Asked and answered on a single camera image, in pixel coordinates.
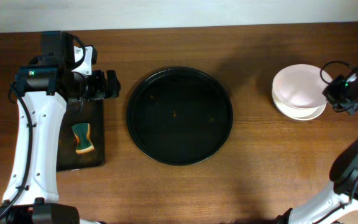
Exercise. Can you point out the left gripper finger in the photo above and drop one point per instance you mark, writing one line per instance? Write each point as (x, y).
(112, 94)
(112, 81)

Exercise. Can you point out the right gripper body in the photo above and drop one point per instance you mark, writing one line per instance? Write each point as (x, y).
(332, 94)

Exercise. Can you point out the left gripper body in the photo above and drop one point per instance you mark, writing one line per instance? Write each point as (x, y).
(103, 84)

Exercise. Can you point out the white plate front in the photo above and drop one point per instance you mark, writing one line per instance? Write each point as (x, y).
(300, 86)

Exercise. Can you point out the white plate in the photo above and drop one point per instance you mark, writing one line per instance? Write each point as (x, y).
(300, 86)
(301, 107)

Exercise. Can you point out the green orange sponge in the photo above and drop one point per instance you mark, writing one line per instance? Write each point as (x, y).
(82, 134)

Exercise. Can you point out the pale green plate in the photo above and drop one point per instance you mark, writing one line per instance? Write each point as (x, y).
(304, 114)

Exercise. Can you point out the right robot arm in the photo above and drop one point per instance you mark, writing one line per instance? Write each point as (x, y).
(340, 197)

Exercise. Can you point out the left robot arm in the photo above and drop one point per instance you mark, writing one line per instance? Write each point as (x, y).
(42, 95)

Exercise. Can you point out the black rectangular tray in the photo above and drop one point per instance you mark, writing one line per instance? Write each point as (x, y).
(91, 112)

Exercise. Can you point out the round black tray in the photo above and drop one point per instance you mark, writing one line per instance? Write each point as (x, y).
(179, 116)

